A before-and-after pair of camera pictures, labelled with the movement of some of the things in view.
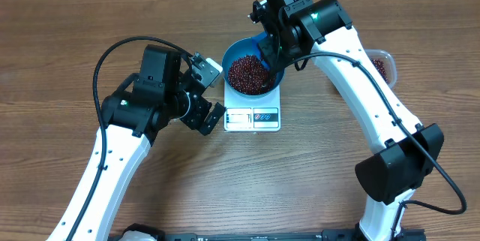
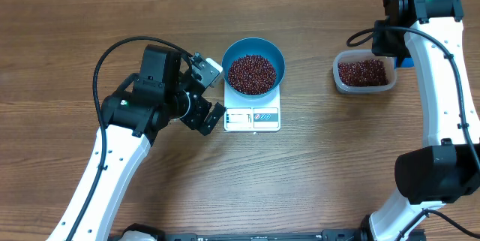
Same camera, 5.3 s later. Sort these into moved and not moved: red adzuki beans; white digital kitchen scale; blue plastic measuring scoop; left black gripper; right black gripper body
Moved: blue plastic measuring scoop; right black gripper body
Not moved: white digital kitchen scale; left black gripper; red adzuki beans
